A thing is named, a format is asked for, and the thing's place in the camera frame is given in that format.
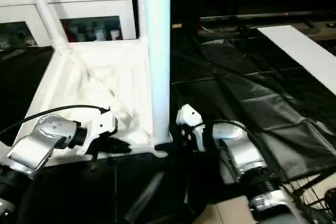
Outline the white flat side panel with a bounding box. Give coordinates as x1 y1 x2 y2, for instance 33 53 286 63
256 25 336 97

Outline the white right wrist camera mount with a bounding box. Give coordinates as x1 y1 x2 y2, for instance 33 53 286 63
175 104 206 153

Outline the black work surface mat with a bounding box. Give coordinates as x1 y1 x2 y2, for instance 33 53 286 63
0 22 336 224

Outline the black slanted stand bar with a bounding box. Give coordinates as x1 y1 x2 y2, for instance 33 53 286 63
286 173 336 198

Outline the white plastic table leg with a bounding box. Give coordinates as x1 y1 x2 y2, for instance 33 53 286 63
135 0 148 41
144 0 172 150
21 0 72 52

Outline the black floor cable bundle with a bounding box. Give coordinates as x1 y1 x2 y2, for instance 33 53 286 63
294 182 336 224

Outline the white plastic table top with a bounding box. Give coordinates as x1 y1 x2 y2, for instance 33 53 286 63
10 39 170 168

